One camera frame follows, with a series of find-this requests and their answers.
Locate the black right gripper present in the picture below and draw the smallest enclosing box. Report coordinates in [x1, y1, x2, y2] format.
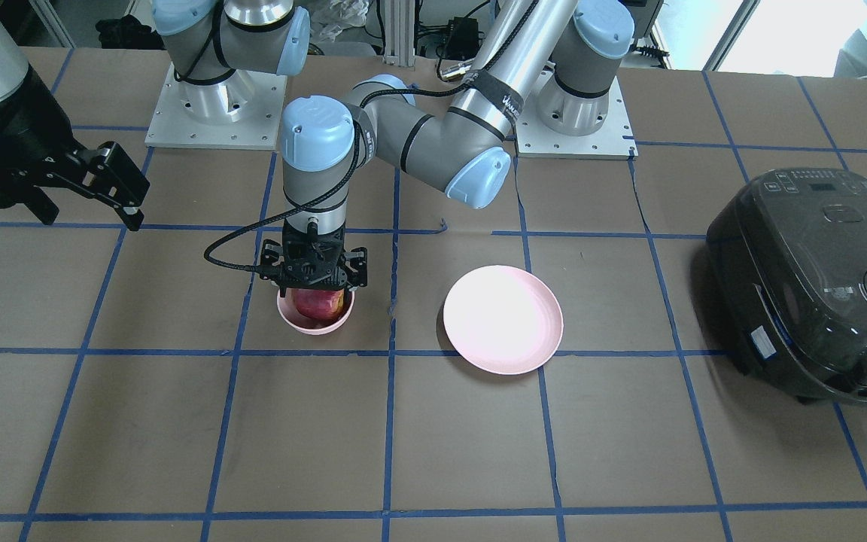
[0, 113, 149, 231]

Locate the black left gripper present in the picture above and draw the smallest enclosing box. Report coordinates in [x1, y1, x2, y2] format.
[259, 226, 368, 291]

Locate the red apple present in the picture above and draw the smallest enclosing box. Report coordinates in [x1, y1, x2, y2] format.
[293, 289, 346, 321]

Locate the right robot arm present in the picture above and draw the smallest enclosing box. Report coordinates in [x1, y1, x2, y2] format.
[0, 24, 149, 231]

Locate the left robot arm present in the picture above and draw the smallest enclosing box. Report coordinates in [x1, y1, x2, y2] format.
[252, 1, 635, 291]

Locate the pink bowl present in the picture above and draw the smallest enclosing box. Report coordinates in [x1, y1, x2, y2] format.
[276, 288, 355, 335]

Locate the pink plate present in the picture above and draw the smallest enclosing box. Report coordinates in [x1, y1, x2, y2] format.
[443, 265, 564, 375]

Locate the black rice cooker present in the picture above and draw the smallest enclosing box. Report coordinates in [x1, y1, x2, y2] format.
[706, 167, 867, 407]

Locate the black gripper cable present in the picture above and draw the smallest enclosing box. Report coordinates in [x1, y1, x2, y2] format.
[204, 120, 363, 273]

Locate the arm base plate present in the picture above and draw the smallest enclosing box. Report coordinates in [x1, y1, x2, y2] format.
[144, 66, 288, 151]
[516, 71, 639, 160]

